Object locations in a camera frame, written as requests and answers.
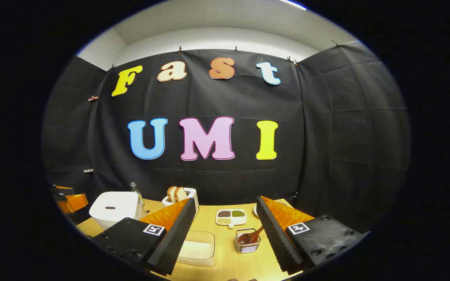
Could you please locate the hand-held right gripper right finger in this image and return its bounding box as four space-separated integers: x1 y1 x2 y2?
256 196 364 274

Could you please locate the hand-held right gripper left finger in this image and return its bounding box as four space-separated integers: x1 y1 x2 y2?
92 197 197 276

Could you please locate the brown wooden spoon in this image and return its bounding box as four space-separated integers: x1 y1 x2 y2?
238 225 264 245

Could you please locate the metal wire chopstick holder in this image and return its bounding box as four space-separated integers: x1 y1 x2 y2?
236 228 261 254

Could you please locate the white rice cooker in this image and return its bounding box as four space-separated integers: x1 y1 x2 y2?
89 191 141 231

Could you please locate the white toaster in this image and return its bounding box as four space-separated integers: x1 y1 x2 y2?
162 187 199 219

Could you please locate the white divided bean dish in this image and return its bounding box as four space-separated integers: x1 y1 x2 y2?
215 209 247 228

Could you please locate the small glass bottle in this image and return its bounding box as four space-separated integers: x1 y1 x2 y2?
129 182 146 219

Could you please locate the black backdrop cloth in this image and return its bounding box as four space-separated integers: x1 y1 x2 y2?
42 41 411 235

